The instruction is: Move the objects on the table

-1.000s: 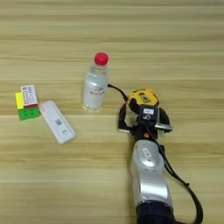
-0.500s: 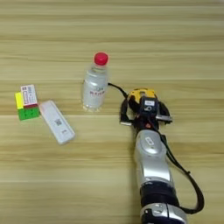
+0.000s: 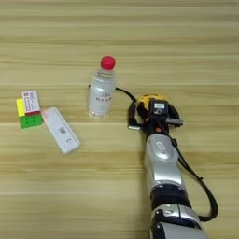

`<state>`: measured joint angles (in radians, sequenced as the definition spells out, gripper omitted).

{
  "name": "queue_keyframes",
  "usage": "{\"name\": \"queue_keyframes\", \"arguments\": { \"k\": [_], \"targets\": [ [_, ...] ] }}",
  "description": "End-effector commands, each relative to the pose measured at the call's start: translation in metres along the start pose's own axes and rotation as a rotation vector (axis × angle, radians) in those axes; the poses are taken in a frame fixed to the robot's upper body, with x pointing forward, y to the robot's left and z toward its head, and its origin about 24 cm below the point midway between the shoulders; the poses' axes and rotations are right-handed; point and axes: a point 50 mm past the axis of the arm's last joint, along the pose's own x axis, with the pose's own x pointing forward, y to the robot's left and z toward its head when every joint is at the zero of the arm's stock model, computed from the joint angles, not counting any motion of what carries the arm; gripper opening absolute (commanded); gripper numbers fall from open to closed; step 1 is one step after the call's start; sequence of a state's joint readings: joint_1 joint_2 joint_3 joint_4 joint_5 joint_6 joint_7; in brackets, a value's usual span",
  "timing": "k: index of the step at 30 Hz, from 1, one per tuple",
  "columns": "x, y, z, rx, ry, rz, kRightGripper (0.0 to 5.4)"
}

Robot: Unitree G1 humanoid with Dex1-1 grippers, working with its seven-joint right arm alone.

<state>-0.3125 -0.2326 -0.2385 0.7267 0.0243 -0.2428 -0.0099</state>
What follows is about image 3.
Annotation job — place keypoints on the white rectangular device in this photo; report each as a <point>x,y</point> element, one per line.
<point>60,130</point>

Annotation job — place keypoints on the multicolour puzzle cube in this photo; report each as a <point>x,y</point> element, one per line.
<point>30,120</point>

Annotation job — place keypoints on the clear bottle with red cap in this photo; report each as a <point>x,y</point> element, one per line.
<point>101,93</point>

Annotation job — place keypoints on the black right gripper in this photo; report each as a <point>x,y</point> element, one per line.
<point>157,126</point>

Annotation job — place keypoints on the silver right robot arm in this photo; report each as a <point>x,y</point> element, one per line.
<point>165,168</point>

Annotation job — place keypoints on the small white pink box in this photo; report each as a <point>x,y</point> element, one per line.
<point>31,101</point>

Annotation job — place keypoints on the yellow black tape measure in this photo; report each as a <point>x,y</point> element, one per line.
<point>143,102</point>

